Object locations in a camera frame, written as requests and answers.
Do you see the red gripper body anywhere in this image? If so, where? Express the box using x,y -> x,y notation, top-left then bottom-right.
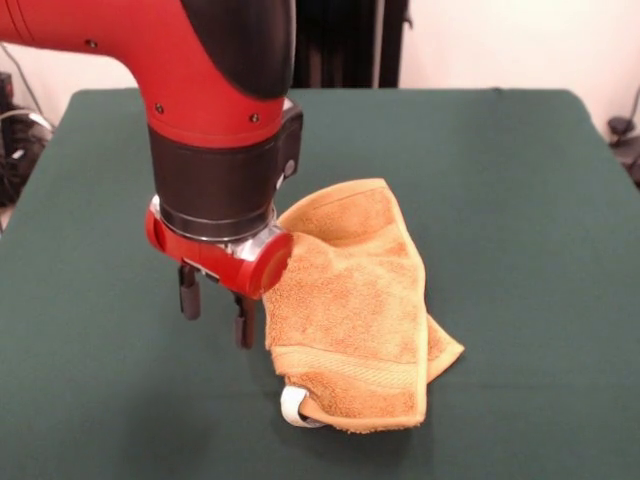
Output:
144,194 -> 294,300

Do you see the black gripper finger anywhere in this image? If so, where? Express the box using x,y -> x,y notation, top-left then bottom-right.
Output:
232,293 -> 257,350
178,263 -> 202,322

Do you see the orange terry towel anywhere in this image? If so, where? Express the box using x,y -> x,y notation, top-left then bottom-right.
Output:
262,177 -> 466,435

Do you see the dark green table cloth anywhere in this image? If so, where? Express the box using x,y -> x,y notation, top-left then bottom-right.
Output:
0,87 -> 640,480

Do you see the thin grey pole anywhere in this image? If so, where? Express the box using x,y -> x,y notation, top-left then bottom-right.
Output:
0,39 -> 54,132

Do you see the black equipment with cables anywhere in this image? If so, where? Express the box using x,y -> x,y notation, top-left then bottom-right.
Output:
0,72 -> 54,207

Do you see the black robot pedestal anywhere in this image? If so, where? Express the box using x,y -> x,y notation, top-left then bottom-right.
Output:
289,0 -> 414,90

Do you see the grey pedestal leg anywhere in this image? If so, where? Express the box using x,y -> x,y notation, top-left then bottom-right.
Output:
607,115 -> 640,189

